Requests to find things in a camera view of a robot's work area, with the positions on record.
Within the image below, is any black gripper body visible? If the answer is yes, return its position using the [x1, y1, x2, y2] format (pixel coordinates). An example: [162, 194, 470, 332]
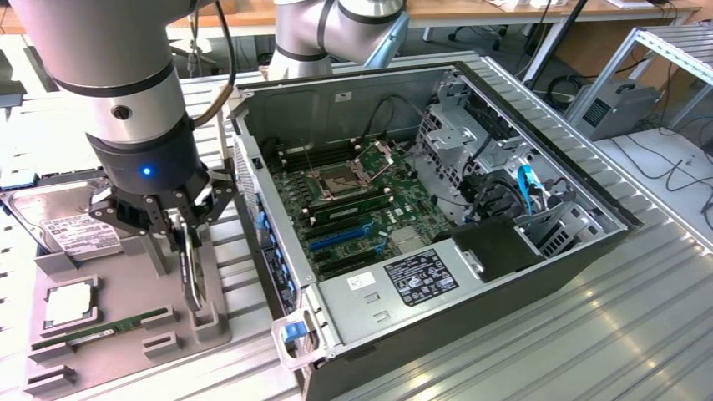
[85, 118, 211, 230]

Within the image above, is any black expansion slot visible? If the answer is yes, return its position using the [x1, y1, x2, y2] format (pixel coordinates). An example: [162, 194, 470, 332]
[302, 215, 373, 240]
[315, 246, 385, 275]

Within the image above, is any black power wire bundle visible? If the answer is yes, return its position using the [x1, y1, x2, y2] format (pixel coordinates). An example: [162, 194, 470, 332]
[460, 173, 527, 221]

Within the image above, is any CPU socket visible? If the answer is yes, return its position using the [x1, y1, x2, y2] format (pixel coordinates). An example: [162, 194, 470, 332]
[309, 165, 371, 201]

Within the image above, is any black slanted pole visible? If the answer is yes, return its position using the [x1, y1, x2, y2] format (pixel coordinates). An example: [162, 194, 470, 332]
[519, 0, 590, 83]

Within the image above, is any aluminium profile frame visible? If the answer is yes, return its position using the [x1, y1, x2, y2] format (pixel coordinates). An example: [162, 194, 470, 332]
[562, 23, 713, 131]

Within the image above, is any green RAM stick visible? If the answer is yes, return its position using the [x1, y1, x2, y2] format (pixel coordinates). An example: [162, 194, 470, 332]
[309, 195, 394, 226]
[30, 307, 169, 351]

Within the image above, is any metal socket cover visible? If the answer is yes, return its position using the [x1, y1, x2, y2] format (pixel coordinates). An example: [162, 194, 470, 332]
[349, 140, 399, 185]

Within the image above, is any graphics card with metal bracket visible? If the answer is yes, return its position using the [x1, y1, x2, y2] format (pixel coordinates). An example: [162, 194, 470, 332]
[175, 221, 211, 313]

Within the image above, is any green motherboard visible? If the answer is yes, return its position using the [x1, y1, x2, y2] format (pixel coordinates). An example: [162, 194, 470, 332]
[269, 140, 455, 281]

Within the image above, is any silver chipset heatsink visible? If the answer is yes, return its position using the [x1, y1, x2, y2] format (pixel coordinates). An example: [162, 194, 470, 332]
[389, 226, 431, 252]

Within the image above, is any black looped wire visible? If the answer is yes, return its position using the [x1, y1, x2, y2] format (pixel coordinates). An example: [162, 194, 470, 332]
[359, 95, 423, 141]

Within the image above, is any black loose cable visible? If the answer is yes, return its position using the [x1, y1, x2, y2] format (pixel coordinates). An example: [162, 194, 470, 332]
[608, 124, 713, 197]

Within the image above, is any blue data wire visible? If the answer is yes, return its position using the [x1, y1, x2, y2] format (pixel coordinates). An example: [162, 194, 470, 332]
[515, 163, 539, 218]

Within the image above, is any black office chair base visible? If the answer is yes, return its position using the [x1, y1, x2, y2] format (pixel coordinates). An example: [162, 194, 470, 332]
[444, 24, 511, 52]

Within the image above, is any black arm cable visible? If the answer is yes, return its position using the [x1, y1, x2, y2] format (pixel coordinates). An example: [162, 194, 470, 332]
[187, 0, 238, 126]

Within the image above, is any grey metal disk bay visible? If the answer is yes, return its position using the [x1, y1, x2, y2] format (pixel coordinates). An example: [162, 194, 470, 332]
[514, 202, 627, 258]

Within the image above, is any silver hard disk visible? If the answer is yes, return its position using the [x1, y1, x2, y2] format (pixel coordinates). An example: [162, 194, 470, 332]
[0, 179, 138, 262]

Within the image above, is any grey parts rack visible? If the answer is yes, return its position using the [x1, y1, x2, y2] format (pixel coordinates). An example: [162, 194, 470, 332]
[18, 194, 233, 398]

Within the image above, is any black open PC case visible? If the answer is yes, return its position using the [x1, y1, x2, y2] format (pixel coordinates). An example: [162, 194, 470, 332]
[213, 60, 644, 401]

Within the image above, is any black RAM slot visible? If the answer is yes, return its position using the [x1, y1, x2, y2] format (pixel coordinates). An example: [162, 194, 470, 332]
[281, 152, 362, 171]
[275, 144, 357, 162]

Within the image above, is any thin locking lever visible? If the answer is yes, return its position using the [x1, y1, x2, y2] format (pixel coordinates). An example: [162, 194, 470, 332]
[298, 136, 314, 173]

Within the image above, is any grey computer box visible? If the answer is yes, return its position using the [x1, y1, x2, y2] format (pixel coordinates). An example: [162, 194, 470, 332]
[566, 81, 662, 142]

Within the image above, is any grey power supply unit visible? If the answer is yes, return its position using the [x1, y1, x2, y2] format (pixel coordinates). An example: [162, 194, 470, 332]
[302, 246, 484, 350]

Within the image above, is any blue disk carrier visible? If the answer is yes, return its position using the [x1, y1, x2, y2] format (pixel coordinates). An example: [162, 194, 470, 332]
[0, 166, 111, 218]

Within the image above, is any black coiled cable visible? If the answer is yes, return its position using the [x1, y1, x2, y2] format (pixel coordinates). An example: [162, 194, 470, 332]
[546, 74, 584, 106]

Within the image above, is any silver CPU chip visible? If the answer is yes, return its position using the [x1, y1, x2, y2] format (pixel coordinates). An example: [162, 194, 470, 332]
[43, 283, 95, 322]

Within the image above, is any wooden office desk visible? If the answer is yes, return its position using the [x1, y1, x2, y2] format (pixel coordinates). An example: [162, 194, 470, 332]
[408, 0, 703, 80]
[0, 0, 278, 96]

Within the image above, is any grey metal drive cage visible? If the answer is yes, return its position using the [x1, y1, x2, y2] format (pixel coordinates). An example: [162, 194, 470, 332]
[414, 69, 544, 222]

